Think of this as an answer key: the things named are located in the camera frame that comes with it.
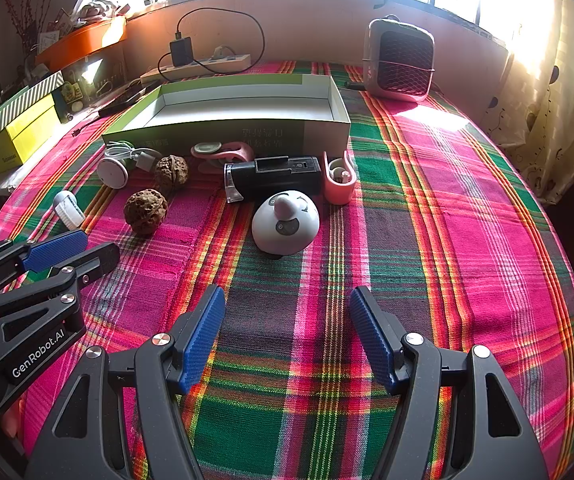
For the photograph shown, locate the pink green plaid cloth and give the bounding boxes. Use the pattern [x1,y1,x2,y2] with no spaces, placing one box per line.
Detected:
[0,60,574,480]

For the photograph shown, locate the beige power strip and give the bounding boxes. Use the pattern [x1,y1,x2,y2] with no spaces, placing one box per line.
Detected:
[140,53,252,84]

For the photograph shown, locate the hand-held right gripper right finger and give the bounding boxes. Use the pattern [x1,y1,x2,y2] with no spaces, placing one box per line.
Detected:
[349,286,550,480]

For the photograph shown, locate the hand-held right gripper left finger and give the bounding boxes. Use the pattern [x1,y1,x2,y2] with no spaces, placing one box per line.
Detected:
[26,284,227,480]

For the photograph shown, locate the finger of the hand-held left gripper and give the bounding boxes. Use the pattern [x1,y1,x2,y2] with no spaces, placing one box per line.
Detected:
[0,230,88,293]
[0,242,120,346]

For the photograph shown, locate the black adapter cable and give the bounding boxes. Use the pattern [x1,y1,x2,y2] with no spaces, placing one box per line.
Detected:
[157,7,267,82]

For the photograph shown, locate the white round knob disc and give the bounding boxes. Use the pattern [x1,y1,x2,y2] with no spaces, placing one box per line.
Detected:
[98,157,128,190]

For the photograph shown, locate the pink loop-shaped clip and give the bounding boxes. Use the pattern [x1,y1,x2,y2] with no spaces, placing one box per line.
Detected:
[323,150,357,206]

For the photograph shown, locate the pink clip with green pad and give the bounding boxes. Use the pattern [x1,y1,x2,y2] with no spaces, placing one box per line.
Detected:
[191,141,254,173]

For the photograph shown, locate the white dome toy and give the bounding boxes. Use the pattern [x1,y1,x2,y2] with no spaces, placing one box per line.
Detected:
[252,191,321,258]

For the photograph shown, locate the green cardboard box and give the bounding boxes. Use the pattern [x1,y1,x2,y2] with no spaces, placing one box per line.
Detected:
[102,73,352,153]

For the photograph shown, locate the black phone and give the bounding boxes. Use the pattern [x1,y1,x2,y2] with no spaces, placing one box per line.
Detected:
[98,82,160,117]

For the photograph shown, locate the yellow box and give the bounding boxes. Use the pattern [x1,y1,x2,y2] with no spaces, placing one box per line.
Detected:
[0,92,60,176]

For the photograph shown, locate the black rectangular device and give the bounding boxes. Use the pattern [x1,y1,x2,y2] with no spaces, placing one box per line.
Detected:
[223,156,322,204]

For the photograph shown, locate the dried branches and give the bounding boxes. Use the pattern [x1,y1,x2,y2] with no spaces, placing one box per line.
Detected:
[4,0,42,56]

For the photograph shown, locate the orange tray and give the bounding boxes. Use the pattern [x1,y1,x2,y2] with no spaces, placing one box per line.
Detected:
[34,15,128,72]

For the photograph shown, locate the black phone cable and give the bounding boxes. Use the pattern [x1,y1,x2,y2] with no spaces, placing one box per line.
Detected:
[71,105,102,137]

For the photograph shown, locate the black power adapter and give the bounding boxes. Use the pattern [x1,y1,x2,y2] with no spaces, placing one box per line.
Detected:
[169,37,194,67]

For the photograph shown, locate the small white bottle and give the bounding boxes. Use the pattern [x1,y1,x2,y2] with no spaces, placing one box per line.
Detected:
[53,191,86,230]

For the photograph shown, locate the pink space heater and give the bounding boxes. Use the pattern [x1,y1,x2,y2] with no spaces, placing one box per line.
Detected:
[362,16,437,103]

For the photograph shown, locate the green striped box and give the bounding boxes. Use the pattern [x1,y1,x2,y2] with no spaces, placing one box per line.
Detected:
[0,71,65,133]

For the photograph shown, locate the brown walnut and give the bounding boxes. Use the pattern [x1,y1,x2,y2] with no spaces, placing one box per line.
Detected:
[154,155,189,193]
[124,188,169,236]

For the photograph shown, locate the cream patterned curtain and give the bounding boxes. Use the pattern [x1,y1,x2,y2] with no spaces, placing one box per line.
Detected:
[484,0,574,206]

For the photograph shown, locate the white usb cable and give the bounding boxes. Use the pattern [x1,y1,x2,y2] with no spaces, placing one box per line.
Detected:
[104,141,157,171]

